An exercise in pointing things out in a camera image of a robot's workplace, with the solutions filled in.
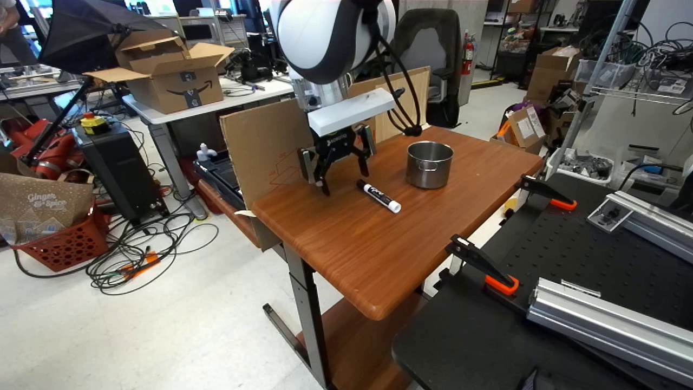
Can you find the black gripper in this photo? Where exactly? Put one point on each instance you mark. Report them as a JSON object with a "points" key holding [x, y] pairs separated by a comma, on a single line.
{"points": [[338, 147]]}

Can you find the black white marker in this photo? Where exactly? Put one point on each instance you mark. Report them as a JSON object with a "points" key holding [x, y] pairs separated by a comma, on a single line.
{"points": [[379, 198]]}

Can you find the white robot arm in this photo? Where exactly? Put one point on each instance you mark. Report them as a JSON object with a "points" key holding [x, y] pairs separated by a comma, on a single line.
{"points": [[326, 35]]}

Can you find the stainless steel pot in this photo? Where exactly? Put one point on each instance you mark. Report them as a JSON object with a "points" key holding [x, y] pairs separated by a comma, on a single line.
{"points": [[428, 169]]}

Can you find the black office chair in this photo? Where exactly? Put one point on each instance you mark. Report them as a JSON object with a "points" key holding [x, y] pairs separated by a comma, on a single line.
{"points": [[428, 65]]}

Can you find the white work table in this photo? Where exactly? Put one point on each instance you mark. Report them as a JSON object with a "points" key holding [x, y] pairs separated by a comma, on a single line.
{"points": [[216, 104]]}

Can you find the red fire extinguisher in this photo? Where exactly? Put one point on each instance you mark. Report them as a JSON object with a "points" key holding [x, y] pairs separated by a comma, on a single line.
{"points": [[467, 55]]}

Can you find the orange black bar clamp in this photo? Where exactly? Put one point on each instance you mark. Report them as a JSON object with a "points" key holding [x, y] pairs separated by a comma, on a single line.
{"points": [[550, 194], [486, 265]]}

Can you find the labelled cardboard box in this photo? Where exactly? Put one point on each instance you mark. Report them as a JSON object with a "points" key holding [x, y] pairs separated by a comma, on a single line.
{"points": [[523, 128]]}

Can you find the open printed cardboard box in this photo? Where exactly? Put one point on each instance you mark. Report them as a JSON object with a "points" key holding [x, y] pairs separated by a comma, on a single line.
{"points": [[168, 76]]}

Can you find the black equipment case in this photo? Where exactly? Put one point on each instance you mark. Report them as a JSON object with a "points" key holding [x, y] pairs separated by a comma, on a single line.
{"points": [[122, 173]]}

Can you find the tall brown cardboard box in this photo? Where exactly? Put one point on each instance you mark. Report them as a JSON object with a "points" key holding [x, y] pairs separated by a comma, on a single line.
{"points": [[555, 76]]}

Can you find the yellow red emergency stop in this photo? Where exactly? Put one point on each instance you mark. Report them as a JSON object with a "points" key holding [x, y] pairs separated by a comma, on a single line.
{"points": [[94, 123]]}

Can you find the black perforated breadboard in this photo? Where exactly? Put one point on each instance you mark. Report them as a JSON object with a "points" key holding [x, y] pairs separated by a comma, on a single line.
{"points": [[569, 310]]}

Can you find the red plastic basket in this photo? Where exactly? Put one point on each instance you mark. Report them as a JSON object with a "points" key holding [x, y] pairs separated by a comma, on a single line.
{"points": [[67, 246]]}

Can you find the black photo umbrella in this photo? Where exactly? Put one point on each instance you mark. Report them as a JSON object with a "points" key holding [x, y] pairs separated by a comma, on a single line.
{"points": [[86, 28]]}

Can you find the brown paper bag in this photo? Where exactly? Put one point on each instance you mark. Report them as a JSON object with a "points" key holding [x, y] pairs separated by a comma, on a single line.
{"points": [[39, 206]]}

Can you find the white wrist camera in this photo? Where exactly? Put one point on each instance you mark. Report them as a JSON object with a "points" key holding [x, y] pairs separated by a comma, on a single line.
{"points": [[350, 110]]}

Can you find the metal rail bracket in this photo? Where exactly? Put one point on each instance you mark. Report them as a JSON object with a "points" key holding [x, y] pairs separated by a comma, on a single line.
{"points": [[609, 216]]}

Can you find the aluminium extrusion rail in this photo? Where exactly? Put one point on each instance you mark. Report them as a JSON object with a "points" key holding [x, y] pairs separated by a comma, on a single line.
{"points": [[612, 327], [653, 223]]}

